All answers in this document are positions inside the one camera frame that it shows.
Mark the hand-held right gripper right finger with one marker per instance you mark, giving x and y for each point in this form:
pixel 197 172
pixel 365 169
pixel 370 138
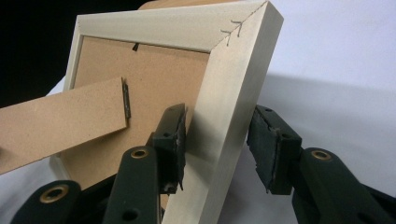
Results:
pixel 280 155

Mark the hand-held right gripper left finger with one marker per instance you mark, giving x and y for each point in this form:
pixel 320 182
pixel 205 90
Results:
pixel 141 183

